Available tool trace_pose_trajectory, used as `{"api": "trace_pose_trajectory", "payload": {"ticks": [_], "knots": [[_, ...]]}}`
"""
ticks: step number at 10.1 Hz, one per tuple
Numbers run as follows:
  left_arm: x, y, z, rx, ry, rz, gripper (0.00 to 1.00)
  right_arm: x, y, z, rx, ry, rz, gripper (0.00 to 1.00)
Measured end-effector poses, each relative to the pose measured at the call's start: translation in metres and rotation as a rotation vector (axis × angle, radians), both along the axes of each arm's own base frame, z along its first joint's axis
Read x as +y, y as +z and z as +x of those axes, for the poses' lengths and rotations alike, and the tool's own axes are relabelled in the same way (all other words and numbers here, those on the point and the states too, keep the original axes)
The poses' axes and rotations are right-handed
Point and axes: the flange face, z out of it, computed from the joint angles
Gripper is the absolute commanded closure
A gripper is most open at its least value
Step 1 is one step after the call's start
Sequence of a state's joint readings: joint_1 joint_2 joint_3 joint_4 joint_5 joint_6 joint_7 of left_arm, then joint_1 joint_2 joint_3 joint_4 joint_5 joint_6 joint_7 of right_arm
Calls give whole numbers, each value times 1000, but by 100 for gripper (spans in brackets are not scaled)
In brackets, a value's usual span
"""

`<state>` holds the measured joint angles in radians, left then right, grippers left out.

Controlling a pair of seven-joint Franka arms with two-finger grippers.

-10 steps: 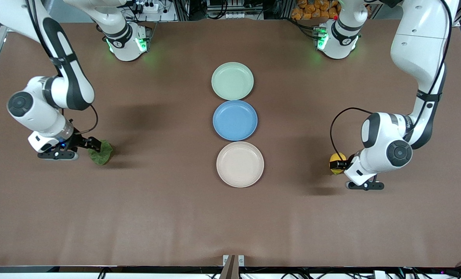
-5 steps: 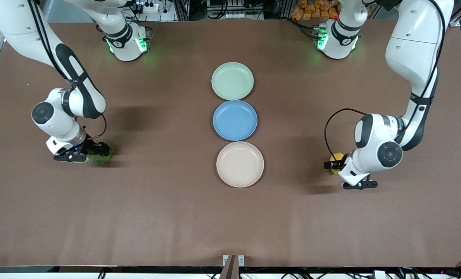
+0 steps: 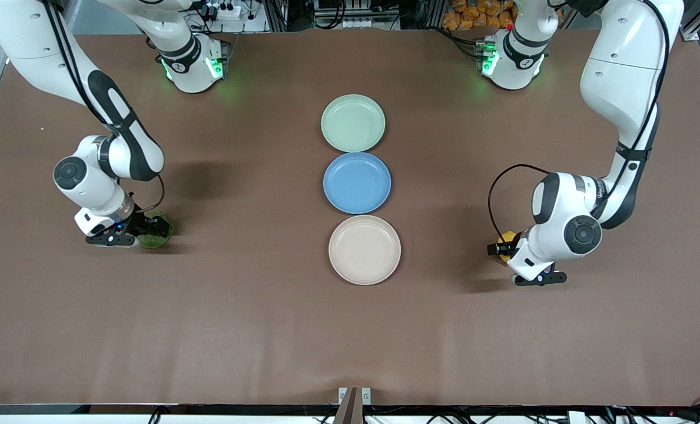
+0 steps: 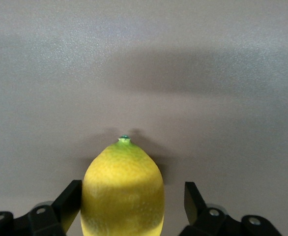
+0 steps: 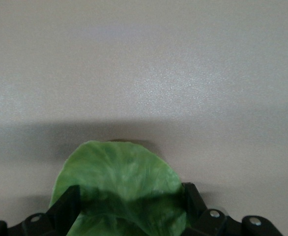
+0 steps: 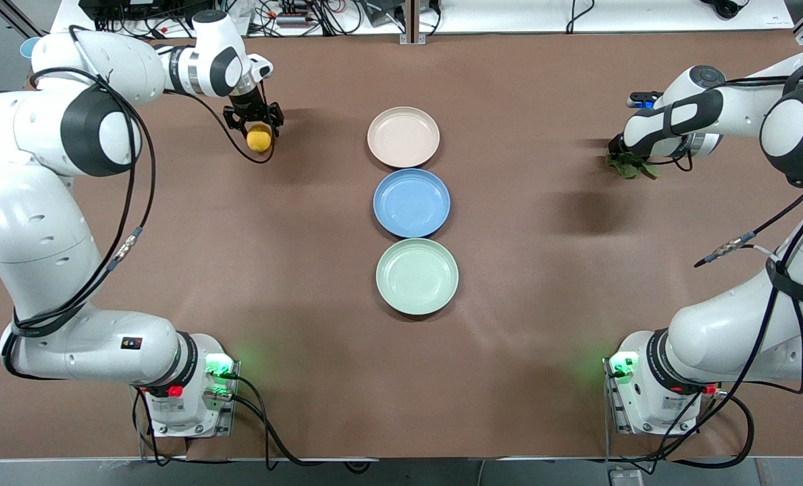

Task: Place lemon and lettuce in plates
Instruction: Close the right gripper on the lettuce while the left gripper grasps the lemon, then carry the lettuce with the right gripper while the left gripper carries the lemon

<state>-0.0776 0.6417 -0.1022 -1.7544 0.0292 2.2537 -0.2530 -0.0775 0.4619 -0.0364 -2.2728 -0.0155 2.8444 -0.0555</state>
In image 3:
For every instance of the yellow lemon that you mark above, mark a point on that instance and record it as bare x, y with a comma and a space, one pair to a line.
507, 236

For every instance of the brown flat strip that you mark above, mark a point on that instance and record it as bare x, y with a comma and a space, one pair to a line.
348, 412

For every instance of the bag of orange snacks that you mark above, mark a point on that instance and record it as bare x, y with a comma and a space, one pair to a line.
476, 15

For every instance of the white electronics unit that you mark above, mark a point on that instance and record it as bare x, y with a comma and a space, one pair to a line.
344, 13

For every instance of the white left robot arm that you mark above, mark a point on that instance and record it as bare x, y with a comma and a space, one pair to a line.
620, 70

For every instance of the beige plate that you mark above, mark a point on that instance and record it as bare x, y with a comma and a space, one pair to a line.
364, 249

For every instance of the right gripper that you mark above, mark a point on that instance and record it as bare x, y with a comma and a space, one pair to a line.
139, 222

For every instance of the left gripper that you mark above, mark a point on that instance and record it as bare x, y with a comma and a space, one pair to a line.
513, 245

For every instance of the blue plate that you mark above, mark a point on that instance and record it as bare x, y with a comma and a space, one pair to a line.
357, 183

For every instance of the light green plate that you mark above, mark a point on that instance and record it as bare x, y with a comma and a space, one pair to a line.
353, 123

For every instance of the small metal bracket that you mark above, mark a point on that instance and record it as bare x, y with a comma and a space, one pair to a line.
354, 394

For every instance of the small white box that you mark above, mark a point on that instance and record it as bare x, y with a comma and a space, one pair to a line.
577, 417

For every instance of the green lettuce leaf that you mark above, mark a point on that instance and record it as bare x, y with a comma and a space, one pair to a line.
156, 238

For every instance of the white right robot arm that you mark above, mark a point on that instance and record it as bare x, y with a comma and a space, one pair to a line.
32, 47

